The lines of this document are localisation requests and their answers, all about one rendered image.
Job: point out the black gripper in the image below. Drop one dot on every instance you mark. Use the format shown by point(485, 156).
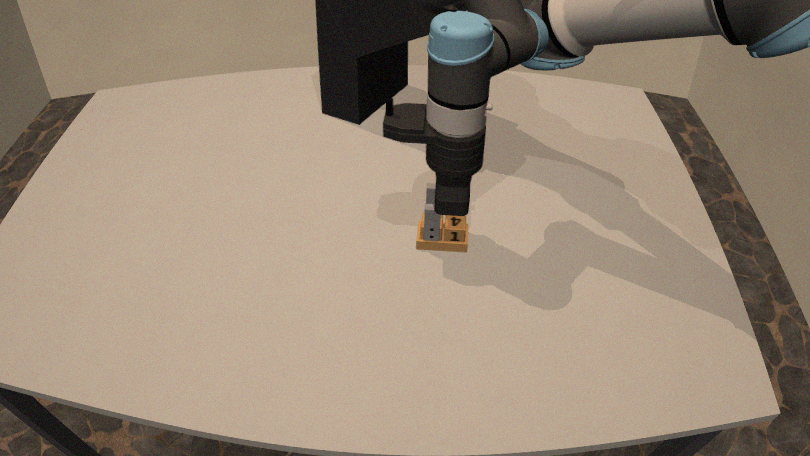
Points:
point(454, 141)

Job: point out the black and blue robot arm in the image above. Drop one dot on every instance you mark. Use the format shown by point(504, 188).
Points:
point(461, 59)

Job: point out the orange rectangular tray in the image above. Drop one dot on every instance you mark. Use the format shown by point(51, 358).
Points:
point(441, 245)

